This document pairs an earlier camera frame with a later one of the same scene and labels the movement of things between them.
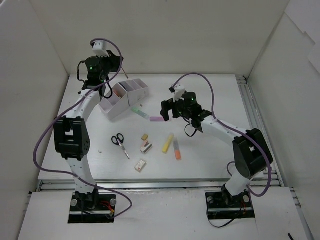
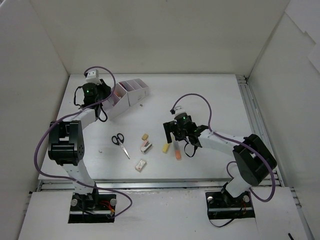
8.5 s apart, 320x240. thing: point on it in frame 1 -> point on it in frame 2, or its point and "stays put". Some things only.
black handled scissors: (118, 140) stays put
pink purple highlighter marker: (157, 118) -> (115, 99)
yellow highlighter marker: (165, 147) stays put
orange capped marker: (178, 154) stays put
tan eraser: (144, 137) stays put
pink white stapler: (146, 147) stays put
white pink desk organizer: (124, 94) stays put
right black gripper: (169, 108) -> (169, 127)
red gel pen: (125, 72) -> (123, 86)
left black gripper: (116, 62) -> (105, 88)
